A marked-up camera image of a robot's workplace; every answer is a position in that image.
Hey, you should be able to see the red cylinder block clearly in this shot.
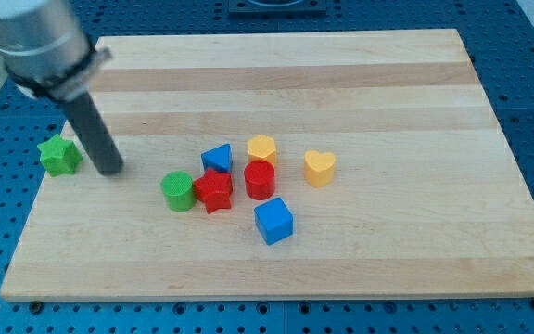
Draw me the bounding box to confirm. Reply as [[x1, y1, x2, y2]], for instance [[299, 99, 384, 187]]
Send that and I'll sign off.
[[244, 160, 275, 200]]

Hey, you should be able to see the red star block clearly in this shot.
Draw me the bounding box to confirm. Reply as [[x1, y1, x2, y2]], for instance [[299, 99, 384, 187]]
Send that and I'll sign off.
[[193, 168, 234, 214]]

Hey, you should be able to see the green cylinder block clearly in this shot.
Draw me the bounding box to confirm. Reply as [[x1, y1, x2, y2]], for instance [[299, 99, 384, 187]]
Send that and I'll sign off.
[[160, 171, 197, 212]]

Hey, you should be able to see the green star block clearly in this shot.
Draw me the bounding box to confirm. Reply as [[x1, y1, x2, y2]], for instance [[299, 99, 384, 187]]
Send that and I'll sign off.
[[37, 135, 83, 177]]

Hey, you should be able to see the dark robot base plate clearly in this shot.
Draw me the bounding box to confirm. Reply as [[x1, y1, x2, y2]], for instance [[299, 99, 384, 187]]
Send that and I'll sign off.
[[227, 0, 327, 16]]

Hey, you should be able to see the yellow heart block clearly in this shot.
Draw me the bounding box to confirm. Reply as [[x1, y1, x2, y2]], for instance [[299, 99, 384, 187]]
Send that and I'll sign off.
[[304, 150, 337, 187]]

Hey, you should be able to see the yellow hexagon block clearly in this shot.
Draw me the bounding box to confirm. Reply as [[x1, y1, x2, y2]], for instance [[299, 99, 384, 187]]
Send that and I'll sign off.
[[247, 135, 277, 167]]

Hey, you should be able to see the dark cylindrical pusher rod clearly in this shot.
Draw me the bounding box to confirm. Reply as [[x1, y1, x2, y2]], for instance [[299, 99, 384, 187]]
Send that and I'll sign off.
[[59, 93, 123, 176]]

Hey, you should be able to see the wooden board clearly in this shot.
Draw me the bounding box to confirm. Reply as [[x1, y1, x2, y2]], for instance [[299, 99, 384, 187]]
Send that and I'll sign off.
[[0, 29, 534, 302]]

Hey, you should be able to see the blue triangle block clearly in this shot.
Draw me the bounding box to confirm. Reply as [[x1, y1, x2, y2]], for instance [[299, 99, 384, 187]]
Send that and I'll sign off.
[[200, 144, 233, 173]]

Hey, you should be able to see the blue cube block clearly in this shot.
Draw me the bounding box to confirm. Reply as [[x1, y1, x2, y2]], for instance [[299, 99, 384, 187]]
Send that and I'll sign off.
[[254, 198, 294, 245]]

